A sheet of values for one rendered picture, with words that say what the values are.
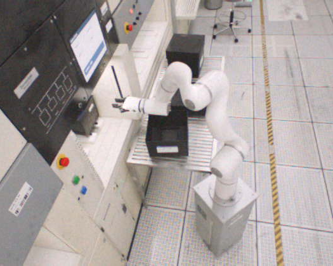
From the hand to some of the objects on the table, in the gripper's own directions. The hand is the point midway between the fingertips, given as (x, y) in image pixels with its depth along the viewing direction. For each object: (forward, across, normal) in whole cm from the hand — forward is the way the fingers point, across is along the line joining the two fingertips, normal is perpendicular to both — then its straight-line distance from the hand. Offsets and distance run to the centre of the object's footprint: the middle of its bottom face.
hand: (117, 102), depth 152 cm
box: (-21, -98, +43) cm, 108 cm away
